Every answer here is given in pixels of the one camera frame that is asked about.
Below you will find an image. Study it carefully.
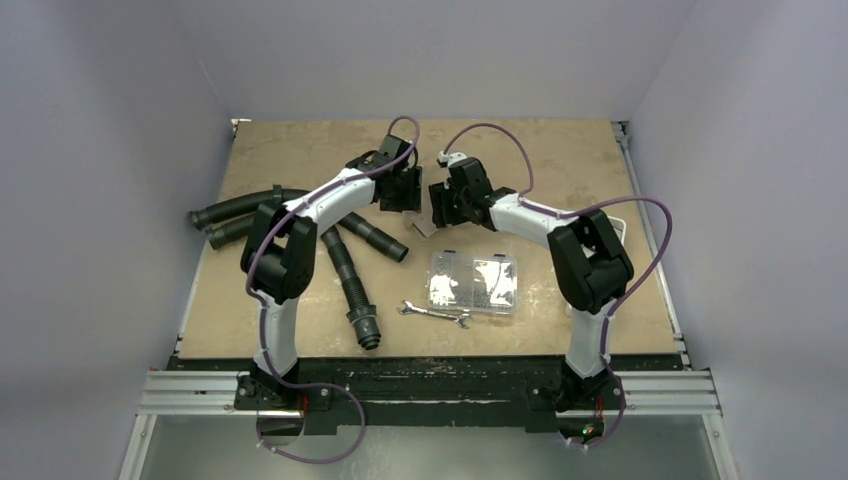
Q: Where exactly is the clear plastic screw box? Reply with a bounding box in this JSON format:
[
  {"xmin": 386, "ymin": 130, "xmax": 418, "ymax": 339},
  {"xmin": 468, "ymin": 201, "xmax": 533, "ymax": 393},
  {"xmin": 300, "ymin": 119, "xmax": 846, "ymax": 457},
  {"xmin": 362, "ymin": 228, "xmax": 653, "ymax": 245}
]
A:
[{"xmin": 427, "ymin": 250, "xmax": 518, "ymax": 316}]

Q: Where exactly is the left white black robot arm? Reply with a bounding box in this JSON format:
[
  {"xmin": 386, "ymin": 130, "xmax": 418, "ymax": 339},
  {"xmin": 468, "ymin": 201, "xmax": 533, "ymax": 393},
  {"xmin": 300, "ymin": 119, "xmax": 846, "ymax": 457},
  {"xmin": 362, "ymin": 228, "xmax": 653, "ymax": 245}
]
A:
[{"xmin": 240, "ymin": 133, "xmax": 422, "ymax": 409}]

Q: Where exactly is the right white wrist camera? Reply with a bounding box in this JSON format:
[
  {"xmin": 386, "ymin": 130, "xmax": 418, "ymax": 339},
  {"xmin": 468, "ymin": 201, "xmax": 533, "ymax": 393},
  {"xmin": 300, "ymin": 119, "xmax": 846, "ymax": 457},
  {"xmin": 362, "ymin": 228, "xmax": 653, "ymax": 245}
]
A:
[{"xmin": 436, "ymin": 151, "xmax": 467, "ymax": 168}]

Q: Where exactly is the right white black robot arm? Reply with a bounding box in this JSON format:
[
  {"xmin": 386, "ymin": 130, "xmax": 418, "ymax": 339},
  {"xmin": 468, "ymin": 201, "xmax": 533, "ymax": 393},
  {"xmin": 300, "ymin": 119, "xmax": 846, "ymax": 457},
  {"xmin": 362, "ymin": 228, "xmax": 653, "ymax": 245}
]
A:
[{"xmin": 429, "ymin": 153, "xmax": 634, "ymax": 407}]

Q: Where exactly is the purple cable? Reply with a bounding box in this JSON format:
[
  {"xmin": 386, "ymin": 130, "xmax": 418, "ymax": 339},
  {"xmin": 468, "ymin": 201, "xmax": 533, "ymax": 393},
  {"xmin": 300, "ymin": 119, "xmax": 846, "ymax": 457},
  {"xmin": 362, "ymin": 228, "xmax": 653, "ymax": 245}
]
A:
[
  {"xmin": 441, "ymin": 122, "xmax": 674, "ymax": 452},
  {"xmin": 243, "ymin": 116, "xmax": 423, "ymax": 466}
]

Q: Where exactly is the black hose with coupling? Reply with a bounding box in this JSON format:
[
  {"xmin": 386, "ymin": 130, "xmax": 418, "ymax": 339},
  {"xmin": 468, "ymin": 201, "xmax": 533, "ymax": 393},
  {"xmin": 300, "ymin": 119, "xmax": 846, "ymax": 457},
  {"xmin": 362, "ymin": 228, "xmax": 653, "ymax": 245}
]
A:
[{"xmin": 319, "ymin": 225, "xmax": 383, "ymax": 352}]

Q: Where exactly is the white plastic tray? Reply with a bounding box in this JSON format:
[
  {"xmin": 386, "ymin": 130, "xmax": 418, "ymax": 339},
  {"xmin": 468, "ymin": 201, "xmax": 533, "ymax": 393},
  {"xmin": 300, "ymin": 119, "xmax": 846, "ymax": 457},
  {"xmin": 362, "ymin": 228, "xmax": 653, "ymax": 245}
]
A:
[{"xmin": 608, "ymin": 215, "xmax": 627, "ymax": 246}]

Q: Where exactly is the black corrugated hose lower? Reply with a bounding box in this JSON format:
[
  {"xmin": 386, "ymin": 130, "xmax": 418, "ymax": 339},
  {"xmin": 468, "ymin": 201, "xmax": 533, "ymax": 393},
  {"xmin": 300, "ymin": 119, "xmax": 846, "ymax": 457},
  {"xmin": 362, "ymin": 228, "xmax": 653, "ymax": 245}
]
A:
[{"xmin": 205, "ymin": 215, "xmax": 260, "ymax": 252}]

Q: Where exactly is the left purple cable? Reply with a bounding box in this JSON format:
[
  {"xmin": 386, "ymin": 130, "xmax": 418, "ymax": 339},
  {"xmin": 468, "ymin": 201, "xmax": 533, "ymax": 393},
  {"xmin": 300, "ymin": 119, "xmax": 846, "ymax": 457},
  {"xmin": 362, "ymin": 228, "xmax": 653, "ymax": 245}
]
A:
[{"xmin": 243, "ymin": 116, "xmax": 423, "ymax": 466}]

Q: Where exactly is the black corrugated hose upper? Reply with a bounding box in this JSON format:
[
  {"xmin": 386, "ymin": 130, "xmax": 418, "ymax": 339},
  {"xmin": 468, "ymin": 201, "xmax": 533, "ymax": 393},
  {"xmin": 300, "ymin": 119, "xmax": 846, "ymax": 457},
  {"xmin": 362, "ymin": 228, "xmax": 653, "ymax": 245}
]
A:
[{"xmin": 188, "ymin": 185, "xmax": 313, "ymax": 232}]

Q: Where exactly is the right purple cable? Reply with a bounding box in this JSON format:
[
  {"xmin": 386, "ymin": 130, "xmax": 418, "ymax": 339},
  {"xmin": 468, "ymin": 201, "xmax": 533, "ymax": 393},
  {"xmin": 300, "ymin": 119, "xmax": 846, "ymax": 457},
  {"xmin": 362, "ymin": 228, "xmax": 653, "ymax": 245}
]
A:
[{"xmin": 441, "ymin": 122, "xmax": 674, "ymax": 452}]

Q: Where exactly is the black corrugated hose short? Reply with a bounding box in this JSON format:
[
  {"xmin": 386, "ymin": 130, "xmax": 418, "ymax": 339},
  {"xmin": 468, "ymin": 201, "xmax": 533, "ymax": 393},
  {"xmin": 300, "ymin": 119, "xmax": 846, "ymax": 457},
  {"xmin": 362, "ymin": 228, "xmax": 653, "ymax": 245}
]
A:
[{"xmin": 338, "ymin": 213, "xmax": 409, "ymax": 263}]

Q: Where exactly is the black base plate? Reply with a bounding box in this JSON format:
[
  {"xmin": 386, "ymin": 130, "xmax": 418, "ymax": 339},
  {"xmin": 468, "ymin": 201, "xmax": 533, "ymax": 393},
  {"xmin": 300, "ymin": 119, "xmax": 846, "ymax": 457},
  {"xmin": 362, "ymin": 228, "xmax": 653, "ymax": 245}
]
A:
[{"xmin": 165, "ymin": 355, "xmax": 684, "ymax": 439}]

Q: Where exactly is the aluminium frame rail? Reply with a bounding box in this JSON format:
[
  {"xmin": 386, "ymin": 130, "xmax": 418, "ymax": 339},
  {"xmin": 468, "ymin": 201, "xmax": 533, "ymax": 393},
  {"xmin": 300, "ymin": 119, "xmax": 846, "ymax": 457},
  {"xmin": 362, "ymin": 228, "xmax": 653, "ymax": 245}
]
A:
[{"xmin": 118, "ymin": 370, "xmax": 740, "ymax": 479}]

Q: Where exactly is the silver open-end wrench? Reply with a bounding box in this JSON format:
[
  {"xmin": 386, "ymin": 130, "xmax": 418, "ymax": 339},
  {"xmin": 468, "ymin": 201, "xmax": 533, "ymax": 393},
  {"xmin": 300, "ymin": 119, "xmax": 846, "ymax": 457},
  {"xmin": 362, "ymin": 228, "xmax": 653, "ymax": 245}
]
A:
[{"xmin": 397, "ymin": 300, "xmax": 473, "ymax": 329}]

